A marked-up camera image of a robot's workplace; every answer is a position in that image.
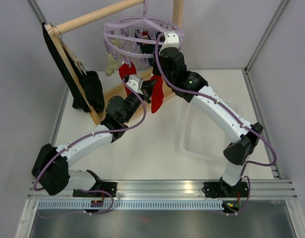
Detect red sock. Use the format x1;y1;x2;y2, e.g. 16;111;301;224
118;61;137;96
150;75;164;114

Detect cream sock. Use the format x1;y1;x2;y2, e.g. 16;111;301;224
105;54;118;76
110;38;120;48

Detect purple round clip hanger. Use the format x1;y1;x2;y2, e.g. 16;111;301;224
104;0;184;68

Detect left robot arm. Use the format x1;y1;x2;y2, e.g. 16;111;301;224
32;75;157;197

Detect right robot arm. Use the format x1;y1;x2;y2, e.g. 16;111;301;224
154;47;263;198

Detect black shorts on hanger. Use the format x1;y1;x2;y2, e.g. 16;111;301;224
42;22;105;114

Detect wooden rack base tray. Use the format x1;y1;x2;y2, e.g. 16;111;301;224
97;69;153;125

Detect white plastic basket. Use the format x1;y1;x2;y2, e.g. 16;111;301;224
181;102;231;163

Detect wooden rack top rod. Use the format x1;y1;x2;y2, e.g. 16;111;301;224
52;0;144;36

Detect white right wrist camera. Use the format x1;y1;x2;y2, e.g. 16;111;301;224
160;31;180;51

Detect wooden rack left post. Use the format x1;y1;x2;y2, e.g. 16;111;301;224
42;23;100;125

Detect wooden rack post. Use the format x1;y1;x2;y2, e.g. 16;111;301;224
42;23;100;125
172;0;184;27

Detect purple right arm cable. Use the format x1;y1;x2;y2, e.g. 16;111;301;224
154;33;277;216

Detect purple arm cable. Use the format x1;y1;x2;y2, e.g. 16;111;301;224
154;33;277;216
33;78;146;219

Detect wooden rack right post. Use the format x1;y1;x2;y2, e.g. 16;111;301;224
172;0;184;27

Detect aluminium mounting rail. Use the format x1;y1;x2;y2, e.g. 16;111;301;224
27;179;298;199

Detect white slotted cable duct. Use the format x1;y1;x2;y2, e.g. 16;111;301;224
38;199;224;210

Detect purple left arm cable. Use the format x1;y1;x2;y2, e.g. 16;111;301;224
33;78;146;219

